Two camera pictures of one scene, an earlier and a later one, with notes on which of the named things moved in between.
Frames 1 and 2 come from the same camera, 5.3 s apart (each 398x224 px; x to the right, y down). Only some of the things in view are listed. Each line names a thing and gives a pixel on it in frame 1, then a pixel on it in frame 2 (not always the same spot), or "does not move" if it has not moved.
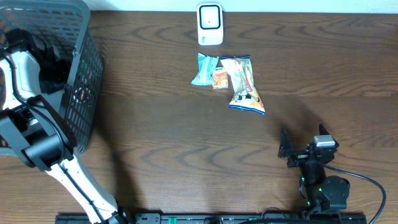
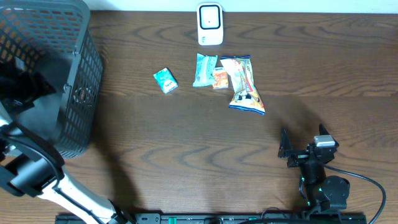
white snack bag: [247, 95] does not move
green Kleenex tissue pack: [206, 66] does not move
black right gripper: [285, 150] does not move
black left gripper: [45, 79] → [23, 88]
